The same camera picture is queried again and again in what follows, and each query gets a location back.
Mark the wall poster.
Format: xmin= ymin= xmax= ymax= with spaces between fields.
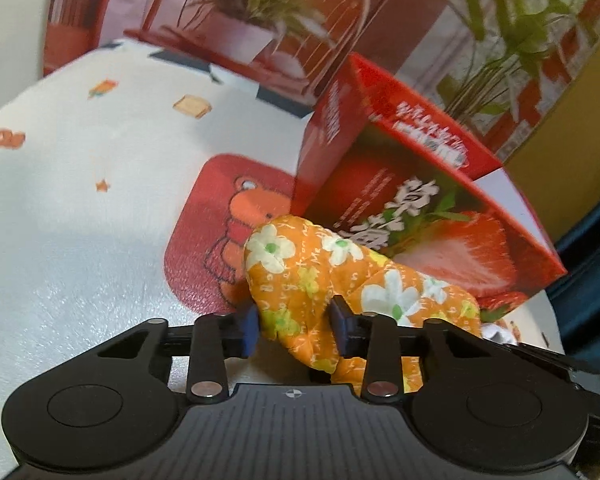
xmin=44 ymin=0 xmax=600 ymax=162

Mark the red strawberry print box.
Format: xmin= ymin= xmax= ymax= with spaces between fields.
xmin=292 ymin=52 xmax=568 ymax=312

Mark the small white cloth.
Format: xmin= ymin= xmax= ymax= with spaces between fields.
xmin=481 ymin=321 xmax=520 ymax=345

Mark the dark blue cloth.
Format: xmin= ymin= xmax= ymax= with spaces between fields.
xmin=550 ymin=187 xmax=600 ymax=376

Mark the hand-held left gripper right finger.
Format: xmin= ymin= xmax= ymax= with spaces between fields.
xmin=328 ymin=295 xmax=482 ymax=403

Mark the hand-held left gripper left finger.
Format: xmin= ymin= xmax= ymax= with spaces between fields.
xmin=97 ymin=304 xmax=259 ymax=403

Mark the white printed tablecloth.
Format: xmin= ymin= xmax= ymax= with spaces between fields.
xmin=0 ymin=40 xmax=567 ymax=480

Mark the orange floral cloth mitt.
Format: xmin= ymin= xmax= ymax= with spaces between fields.
xmin=243 ymin=215 xmax=482 ymax=393

